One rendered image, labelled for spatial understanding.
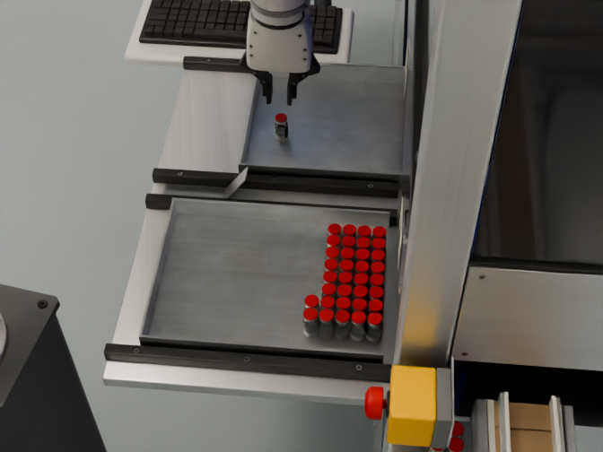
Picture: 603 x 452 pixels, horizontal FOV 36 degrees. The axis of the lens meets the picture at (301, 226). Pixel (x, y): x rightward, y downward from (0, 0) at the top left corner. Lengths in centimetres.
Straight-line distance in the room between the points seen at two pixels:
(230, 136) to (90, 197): 120
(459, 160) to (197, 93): 87
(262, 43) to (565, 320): 63
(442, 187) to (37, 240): 189
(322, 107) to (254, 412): 90
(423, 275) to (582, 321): 20
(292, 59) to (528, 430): 65
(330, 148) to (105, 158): 138
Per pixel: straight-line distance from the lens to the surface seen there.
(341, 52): 189
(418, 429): 113
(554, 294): 107
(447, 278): 104
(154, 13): 197
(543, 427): 125
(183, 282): 141
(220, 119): 164
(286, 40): 143
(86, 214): 272
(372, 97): 167
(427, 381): 114
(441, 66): 82
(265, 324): 135
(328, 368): 129
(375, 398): 114
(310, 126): 162
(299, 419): 228
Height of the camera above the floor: 200
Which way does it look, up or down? 50 degrees down
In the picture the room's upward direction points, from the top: 1 degrees counter-clockwise
